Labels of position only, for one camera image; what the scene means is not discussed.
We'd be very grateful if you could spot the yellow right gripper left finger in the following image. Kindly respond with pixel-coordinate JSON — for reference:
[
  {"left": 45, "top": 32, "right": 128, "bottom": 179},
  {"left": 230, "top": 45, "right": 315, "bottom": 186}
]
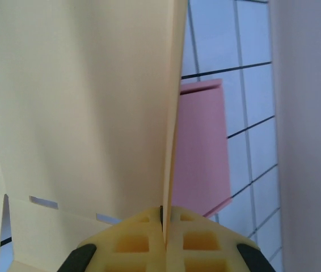
[{"left": 58, "top": 206, "right": 167, "bottom": 272}]

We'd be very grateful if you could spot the yellow paper box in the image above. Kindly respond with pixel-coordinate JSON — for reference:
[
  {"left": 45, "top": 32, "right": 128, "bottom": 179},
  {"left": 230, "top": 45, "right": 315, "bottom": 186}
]
[{"left": 0, "top": 0, "right": 189, "bottom": 272}]

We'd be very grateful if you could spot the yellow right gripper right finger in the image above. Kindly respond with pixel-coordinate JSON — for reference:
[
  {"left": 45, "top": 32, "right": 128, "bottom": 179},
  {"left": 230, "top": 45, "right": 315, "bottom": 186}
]
[{"left": 166, "top": 206, "right": 276, "bottom": 272}]

